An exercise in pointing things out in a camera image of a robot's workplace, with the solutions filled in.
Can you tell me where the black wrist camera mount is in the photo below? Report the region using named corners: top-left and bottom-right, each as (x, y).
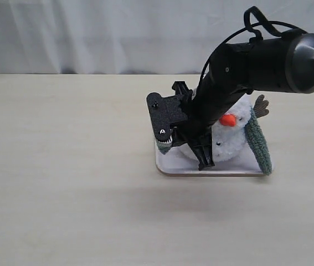
top-left (146, 81), bottom-right (193, 155)

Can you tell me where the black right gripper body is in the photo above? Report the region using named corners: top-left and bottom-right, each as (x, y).
top-left (173, 96), bottom-right (229, 147)

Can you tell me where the white plush snowman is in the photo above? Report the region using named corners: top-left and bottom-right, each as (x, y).
top-left (177, 94), bottom-right (270, 162)

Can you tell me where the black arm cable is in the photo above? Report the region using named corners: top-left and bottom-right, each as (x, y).
top-left (198, 6), bottom-right (308, 92)

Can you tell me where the white square tray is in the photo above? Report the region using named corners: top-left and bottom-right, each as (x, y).
top-left (155, 139), bottom-right (274, 176)

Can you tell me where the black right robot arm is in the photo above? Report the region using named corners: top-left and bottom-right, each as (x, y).
top-left (177, 31), bottom-right (314, 170)

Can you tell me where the green fuzzy scarf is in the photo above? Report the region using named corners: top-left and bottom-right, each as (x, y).
top-left (155, 109), bottom-right (273, 177)

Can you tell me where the white backdrop curtain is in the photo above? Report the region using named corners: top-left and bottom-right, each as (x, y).
top-left (0, 1), bottom-right (314, 74)

